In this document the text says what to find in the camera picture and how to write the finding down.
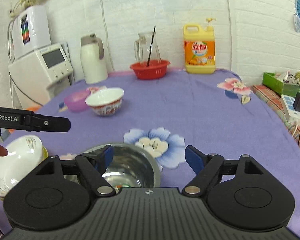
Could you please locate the large white floral plate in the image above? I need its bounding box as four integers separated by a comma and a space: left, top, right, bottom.
0, 135, 43, 199

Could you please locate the yellow plastic plate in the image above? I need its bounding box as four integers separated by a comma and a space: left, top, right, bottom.
42, 147, 49, 160

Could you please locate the stainless steel bowl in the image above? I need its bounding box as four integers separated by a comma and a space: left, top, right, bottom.
61, 142, 161, 193

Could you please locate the purple plastic bowl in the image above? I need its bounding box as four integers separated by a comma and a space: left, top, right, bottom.
64, 90, 91, 113

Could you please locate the red patterned ceramic bowl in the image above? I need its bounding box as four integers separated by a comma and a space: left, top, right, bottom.
85, 87, 125, 116

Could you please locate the orange plastic basin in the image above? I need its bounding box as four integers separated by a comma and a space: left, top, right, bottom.
8, 106, 41, 133

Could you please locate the white water dispenser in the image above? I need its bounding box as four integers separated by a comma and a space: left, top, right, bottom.
8, 43, 74, 109

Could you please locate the purple floral tablecloth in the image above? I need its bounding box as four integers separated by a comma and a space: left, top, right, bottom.
0, 68, 300, 235

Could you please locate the white thermos jug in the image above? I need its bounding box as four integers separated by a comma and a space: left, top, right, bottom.
80, 34, 108, 84

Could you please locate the white water purifier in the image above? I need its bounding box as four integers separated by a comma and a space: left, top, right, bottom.
12, 5, 51, 59

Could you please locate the white power strip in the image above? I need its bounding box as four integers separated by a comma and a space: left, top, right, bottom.
280, 95, 300, 126

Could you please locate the green storage box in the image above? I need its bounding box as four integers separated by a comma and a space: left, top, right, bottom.
262, 72, 300, 97

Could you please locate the red plastic basket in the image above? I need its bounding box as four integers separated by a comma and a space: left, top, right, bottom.
130, 60, 170, 80

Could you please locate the yellow detergent bottle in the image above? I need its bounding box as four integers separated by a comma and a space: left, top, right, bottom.
183, 18, 216, 74

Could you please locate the potted green plant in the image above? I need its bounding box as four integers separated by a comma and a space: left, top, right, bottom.
10, 0, 38, 18

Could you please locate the glass pitcher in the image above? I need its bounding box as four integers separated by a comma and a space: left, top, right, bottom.
134, 32, 161, 63

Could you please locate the black stirring stick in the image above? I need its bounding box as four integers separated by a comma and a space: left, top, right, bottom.
146, 25, 156, 67

